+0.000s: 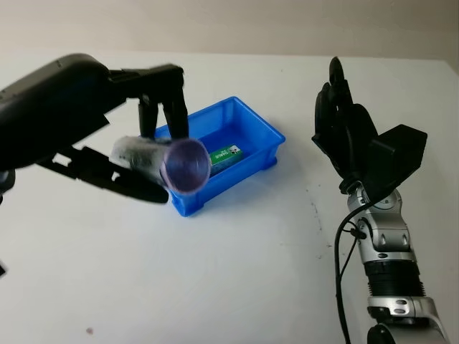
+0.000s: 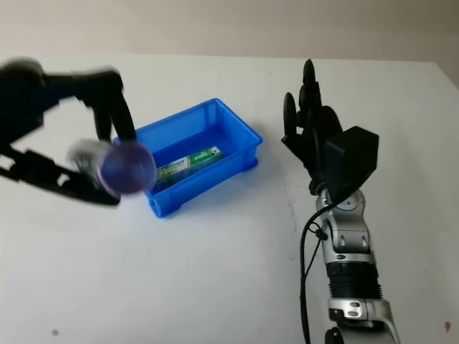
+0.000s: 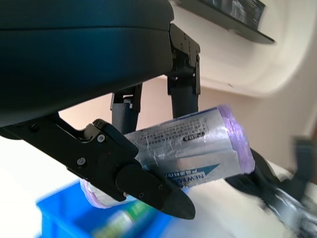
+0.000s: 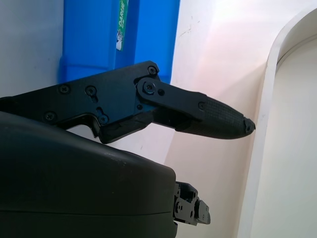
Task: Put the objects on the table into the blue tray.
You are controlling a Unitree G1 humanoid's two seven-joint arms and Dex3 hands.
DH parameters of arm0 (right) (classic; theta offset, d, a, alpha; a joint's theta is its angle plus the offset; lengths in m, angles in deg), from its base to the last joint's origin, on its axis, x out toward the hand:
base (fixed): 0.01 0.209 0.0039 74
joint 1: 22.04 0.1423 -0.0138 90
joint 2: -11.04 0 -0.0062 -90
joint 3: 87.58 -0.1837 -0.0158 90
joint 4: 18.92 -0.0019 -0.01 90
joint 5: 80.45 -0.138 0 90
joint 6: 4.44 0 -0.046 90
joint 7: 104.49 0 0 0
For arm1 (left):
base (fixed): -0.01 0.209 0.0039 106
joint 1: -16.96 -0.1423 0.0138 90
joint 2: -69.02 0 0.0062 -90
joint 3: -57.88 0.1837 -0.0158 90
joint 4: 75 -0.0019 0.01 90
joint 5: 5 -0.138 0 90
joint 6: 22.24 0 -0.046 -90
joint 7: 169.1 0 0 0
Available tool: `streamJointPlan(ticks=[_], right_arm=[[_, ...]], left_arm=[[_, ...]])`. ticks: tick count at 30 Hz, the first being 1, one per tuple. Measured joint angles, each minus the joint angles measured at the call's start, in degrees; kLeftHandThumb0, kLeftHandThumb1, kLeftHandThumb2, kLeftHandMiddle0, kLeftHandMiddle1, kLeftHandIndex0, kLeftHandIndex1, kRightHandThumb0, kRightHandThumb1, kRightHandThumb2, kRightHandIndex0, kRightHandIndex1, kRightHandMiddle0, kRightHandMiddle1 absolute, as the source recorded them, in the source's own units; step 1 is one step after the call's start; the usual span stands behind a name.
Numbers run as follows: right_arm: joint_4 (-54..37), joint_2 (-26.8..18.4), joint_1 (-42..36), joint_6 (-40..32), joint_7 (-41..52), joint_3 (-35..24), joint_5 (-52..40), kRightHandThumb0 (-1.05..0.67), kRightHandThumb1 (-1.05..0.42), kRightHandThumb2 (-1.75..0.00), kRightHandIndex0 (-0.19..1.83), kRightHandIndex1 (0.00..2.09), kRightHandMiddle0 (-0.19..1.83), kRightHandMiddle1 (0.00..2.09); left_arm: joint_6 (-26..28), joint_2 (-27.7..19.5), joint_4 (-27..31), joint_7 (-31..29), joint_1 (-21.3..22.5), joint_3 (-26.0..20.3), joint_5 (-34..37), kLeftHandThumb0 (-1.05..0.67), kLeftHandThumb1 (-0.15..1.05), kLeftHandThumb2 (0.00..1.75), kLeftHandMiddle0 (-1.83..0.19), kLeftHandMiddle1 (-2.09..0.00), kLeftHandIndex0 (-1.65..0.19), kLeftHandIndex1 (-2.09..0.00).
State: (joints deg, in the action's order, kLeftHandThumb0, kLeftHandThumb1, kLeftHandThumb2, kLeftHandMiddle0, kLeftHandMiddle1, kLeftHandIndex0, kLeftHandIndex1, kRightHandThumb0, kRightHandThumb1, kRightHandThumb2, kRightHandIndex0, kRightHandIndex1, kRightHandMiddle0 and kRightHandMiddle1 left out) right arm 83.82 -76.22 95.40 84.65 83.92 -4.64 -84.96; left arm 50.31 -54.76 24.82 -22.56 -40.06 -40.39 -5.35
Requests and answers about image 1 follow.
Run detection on silver can with purple lid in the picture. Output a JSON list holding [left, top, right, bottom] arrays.
[[109, 135, 212, 195]]

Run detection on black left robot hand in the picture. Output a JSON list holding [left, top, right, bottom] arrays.
[[0, 53, 191, 205]]

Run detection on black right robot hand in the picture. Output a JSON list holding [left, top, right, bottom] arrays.
[[311, 56, 379, 193]]

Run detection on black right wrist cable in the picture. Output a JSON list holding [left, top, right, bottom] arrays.
[[334, 200, 376, 344]]

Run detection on blue plastic tray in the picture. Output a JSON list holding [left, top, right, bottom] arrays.
[[153, 95, 287, 218]]

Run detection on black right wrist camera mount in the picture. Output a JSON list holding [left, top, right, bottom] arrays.
[[364, 124, 429, 204]]

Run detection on green rectangular pack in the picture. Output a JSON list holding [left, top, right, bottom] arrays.
[[207, 144, 246, 177]]

